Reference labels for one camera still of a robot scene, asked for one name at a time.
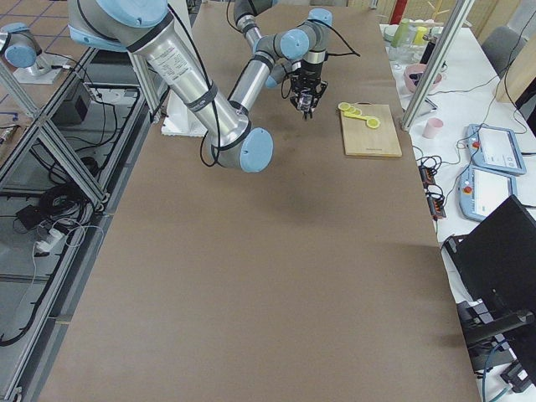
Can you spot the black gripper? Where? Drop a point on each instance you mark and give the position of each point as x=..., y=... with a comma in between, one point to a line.
x=311, y=71

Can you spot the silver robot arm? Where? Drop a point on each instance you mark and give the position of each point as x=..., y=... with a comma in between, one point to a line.
x=269, y=46
x=146, y=29

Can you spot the green tall cup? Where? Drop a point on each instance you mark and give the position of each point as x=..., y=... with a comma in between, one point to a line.
x=400, y=33

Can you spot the pink plastic cup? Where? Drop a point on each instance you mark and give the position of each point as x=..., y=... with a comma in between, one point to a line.
x=432, y=128

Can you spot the lemon slice middle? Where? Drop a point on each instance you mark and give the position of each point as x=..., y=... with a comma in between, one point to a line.
x=350, y=110

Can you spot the bamboo cutting board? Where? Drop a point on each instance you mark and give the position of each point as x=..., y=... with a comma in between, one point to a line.
x=361, y=141

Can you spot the yellow plastic spoon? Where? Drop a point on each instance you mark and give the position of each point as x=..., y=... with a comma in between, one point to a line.
x=371, y=122

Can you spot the pink plastic bowl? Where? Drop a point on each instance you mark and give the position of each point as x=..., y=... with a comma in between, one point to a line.
x=413, y=75

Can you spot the black thermos bottle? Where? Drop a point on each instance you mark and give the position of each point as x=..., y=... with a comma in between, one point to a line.
x=431, y=43

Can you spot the upper blue teach pendant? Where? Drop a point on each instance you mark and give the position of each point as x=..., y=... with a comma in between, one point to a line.
x=495, y=148

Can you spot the blue teach pendant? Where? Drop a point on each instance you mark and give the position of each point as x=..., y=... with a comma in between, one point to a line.
x=481, y=190
x=495, y=148

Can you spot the lower blue teach pendant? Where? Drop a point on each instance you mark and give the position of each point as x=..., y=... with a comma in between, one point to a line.
x=481, y=190

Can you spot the black laptop monitor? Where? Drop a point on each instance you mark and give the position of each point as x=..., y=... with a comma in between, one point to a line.
x=496, y=263

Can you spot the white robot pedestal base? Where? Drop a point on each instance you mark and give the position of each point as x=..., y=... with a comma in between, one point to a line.
x=179, y=120

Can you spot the aluminium frame post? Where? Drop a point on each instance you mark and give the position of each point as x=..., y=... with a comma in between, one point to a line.
x=448, y=35

